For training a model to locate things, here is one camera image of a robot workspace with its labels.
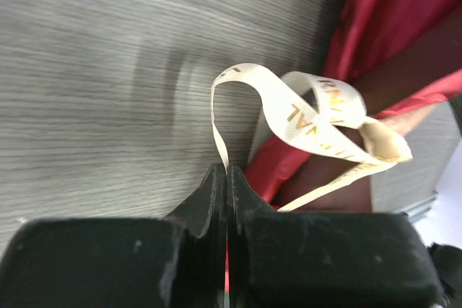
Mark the cream ribbon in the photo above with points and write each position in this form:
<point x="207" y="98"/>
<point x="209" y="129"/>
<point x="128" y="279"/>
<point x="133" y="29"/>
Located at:
<point x="321" y="116"/>

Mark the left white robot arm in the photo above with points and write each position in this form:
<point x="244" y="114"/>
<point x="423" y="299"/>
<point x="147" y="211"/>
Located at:
<point x="225" y="246"/>

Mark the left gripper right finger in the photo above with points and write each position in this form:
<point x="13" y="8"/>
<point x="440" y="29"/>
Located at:
<point x="283" y="259"/>

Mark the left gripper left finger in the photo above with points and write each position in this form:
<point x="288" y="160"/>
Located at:
<point x="174" y="261"/>

